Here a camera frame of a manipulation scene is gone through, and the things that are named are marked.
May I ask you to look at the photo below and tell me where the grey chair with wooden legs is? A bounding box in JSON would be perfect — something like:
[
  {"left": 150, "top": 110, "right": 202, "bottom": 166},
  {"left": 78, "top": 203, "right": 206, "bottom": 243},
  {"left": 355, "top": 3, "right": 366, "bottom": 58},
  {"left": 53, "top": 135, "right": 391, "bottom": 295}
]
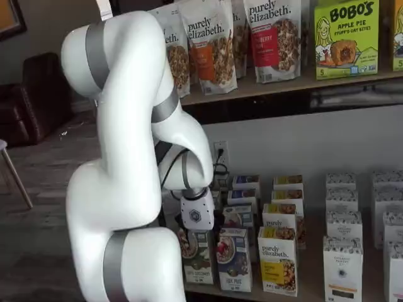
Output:
[{"left": 0, "top": 139, "right": 34, "bottom": 211}]

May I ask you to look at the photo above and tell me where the blue and white oatmeal box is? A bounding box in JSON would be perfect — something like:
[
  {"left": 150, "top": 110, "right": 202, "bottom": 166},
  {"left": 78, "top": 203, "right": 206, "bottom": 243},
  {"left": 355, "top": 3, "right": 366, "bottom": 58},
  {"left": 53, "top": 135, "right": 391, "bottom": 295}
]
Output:
[
  {"left": 222, "top": 203, "right": 258, "bottom": 262},
  {"left": 215, "top": 226, "right": 254, "bottom": 293},
  {"left": 232, "top": 174, "right": 261, "bottom": 193},
  {"left": 227, "top": 187, "right": 259, "bottom": 209}
]

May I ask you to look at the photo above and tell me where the green Bobo's apple pie box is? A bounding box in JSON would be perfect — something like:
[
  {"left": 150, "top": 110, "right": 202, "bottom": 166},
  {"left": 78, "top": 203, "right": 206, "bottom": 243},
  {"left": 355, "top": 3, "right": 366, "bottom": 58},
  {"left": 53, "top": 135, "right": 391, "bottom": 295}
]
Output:
[{"left": 313, "top": 0, "right": 380, "bottom": 81}]

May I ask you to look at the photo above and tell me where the wooden shelf board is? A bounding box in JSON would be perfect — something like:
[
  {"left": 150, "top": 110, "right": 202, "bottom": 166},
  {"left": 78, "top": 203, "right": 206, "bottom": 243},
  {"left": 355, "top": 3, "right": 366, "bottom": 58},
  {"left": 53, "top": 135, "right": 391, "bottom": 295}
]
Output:
[
  {"left": 181, "top": 70, "right": 403, "bottom": 107},
  {"left": 184, "top": 201, "right": 403, "bottom": 302}
]

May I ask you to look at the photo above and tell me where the yellow purely elizabeth box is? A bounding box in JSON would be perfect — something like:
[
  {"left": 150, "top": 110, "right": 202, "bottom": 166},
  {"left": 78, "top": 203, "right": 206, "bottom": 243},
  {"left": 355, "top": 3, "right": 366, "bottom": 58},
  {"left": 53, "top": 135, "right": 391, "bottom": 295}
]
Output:
[
  {"left": 273, "top": 174, "right": 305, "bottom": 193},
  {"left": 261, "top": 203, "right": 307, "bottom": 251},
  {"left": 271, "top": 189, "right": 305, "bottom": 209},
  {"left": 257, "top": 226, "right": 299, "bottom": 298}
]

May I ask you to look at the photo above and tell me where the orange label granola bag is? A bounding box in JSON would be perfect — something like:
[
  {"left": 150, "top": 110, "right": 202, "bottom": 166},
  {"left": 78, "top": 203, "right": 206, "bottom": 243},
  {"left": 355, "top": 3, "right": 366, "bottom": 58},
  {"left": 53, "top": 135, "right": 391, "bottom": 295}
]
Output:
[{"left": 178, "top": 0, "right": 239, "bottom": 96}]

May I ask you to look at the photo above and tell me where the black plugged power cord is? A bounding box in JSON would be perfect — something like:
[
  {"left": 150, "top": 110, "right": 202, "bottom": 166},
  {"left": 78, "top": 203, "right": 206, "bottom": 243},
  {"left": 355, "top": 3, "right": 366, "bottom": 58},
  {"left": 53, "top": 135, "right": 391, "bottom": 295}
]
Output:
[{"left": 213, "top": 147, "right": 230, "bottom": 189}]

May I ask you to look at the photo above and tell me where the dark framed wall picture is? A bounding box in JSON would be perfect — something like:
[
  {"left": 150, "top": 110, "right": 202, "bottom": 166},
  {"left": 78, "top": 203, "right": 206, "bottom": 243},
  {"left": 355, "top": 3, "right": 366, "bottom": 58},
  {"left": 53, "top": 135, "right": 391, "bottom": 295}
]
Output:
[{"left": 0, "top": 0, "right": 28, "bottom": 42}]

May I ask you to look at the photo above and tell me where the dark brown leather armchair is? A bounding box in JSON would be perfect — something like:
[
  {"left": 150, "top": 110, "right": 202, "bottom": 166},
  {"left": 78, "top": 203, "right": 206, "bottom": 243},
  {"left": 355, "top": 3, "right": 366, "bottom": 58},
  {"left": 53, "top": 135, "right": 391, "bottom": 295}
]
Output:
[{"left": 0, "top": 52, "right": 72, "bottom": 148}]

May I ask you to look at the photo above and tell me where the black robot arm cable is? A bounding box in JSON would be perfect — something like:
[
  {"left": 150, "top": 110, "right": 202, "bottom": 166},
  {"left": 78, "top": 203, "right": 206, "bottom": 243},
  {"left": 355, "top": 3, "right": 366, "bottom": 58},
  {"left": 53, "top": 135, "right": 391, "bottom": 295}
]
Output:
[{"left": 159, "top": 150, "right": 184, "bottom": 202}]

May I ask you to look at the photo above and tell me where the yellow Bobo's oat bites box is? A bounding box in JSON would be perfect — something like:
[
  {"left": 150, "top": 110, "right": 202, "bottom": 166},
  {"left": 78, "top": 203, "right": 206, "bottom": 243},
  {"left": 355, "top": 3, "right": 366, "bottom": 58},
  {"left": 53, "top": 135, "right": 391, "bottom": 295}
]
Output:
[{"left": 392, "top": 0, "right": 403, "bottom": 72}]

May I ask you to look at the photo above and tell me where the blue label granola bag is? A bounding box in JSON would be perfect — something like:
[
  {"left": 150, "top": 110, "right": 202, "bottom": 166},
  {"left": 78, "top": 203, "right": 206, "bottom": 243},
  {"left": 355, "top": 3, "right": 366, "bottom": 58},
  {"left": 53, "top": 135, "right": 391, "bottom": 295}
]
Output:
[{"left": 147, "top": 8, "right": 191, "bottom": 98}]

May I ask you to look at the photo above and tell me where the red label granola bag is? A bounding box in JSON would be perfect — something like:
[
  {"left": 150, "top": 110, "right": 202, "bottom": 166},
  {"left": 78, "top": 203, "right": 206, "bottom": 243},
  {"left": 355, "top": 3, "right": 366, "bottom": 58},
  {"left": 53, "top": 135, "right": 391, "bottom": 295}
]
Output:
[{"left": 243, "top": 0, "right": 303, "bottom": 84}]

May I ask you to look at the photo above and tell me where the white patterned pantry box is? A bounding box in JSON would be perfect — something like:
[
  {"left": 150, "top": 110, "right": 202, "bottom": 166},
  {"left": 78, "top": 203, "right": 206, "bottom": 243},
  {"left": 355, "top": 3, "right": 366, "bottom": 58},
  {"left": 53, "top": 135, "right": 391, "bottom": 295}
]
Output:
[
  {"left": 326, "top": 171, "right": 358, "bottom": 193},
  {"left": 385, "top": 240, "right": 403, "bottom": 302},
  {"left": 382, "top": 212, "right": 403, "bottom": 249},
  {"left": 325, "top": 210, "right": 363, "bottom": 240},
  {"left": 325, "top": 188, "right": 360, "bottom": 215},
  {"left": 322, "top": 235, "right": 365, "bottom": 302},
  {"left": 371, "top": 169, "right": 403, "bottom": 189},
  {"left": 371, "top": 184, "right": 403, "bottom": 250}
]

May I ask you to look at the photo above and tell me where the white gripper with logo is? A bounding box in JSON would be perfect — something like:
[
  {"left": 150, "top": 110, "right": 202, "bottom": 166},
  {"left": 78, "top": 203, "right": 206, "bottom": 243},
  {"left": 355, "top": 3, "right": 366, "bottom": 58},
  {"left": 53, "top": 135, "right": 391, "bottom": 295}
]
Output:
[{"left": 174, "top": 187, "right": 226, "bottom": 243}]

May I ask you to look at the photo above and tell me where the white wall outlet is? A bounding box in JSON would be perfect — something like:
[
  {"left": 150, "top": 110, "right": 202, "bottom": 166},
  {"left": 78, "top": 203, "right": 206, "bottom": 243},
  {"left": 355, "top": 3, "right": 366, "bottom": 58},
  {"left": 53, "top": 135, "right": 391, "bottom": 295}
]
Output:
[{"left": 213, "top": 141, "right": 229, "bottom": 168}]

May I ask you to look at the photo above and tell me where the black metal shelf rack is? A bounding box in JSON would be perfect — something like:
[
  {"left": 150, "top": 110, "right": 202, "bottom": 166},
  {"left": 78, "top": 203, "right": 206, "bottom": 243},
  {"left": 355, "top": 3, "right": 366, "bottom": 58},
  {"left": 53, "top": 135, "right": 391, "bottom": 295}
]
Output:
[{"left": 181, "top": 80, "right": 403, "bottom": 302}]

